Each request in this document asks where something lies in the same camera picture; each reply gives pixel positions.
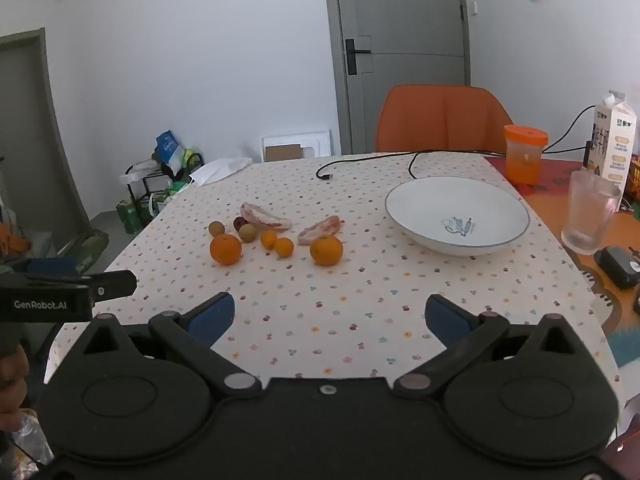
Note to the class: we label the clear plastic bag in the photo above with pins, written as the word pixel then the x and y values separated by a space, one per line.
pixel 27 435

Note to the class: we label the white plastic bag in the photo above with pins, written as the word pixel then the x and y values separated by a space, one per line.
pixel 142 170
pixel 220 170

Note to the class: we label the orange lid plastic jar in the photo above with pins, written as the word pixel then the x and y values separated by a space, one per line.
pixel 524 160

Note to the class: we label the large orange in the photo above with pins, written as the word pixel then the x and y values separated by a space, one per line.
pixel 226 250
pixel 326 251

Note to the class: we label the yellow-green item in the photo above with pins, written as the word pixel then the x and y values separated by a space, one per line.
pixel 188 157

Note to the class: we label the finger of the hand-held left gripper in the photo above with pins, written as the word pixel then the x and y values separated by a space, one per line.
pixel 115 284

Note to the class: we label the white milk carton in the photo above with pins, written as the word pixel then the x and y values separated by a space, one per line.
pixel 617 130

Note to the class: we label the orange chair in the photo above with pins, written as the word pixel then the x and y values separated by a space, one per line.
pixel 440 120

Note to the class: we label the white framed board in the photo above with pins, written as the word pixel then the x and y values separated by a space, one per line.
pixel 285 137

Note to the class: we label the grey-green door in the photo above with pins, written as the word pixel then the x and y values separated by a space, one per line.
pixel 30 135

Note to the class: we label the black power adapter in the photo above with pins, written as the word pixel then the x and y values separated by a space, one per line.
pixel 617 267

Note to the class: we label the dotted white tablecloth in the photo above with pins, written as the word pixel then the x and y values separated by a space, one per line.
pixel 350 300

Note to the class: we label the orange bag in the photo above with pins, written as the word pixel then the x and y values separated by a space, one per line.
pixel 12 242

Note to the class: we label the small orange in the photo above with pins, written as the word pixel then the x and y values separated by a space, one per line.
pixel 269 239
pixel 284 247

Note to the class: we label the green box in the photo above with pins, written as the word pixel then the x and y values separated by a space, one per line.
pixel 131 215

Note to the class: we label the clear ribbed glass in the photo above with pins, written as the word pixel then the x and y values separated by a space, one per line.
pixel 587 220

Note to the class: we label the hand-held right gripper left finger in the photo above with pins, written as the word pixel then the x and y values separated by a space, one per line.
pixel 215 315

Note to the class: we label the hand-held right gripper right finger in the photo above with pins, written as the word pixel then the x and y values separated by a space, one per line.
pixel 442 320

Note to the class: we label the small red fruit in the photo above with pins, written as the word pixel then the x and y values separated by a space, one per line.
pixel 239 222

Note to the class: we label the green bag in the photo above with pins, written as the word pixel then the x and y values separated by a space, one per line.
pixel 90 250

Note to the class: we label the brown longan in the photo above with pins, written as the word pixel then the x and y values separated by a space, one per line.
pixel 248 233
pixel 216 228

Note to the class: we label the blue bag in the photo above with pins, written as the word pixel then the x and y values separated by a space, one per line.
pixel 166 147

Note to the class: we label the person's left hand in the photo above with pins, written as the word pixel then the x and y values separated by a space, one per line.
pixel 12 390

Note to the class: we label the black metal rack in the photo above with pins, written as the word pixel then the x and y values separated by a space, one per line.
pixel 128 200

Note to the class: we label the grey door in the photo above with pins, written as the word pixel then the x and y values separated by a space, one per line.
pixel 400 20

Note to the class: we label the red box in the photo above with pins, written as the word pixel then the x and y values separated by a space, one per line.
pixel 636 175

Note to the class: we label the pink pomelo segment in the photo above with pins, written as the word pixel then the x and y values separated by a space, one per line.
pixel 262 215
pixel 320 227

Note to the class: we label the white bowl blue rim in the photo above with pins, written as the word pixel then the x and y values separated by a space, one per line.
pixel 440 200

